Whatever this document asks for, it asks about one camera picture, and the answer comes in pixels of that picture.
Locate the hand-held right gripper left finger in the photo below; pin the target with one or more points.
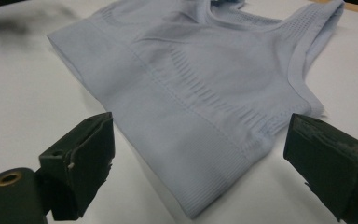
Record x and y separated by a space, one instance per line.
84 168

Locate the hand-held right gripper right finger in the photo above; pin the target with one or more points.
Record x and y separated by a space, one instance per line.
326 168

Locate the light blue sports bra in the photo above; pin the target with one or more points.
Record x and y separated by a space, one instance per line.
199 93

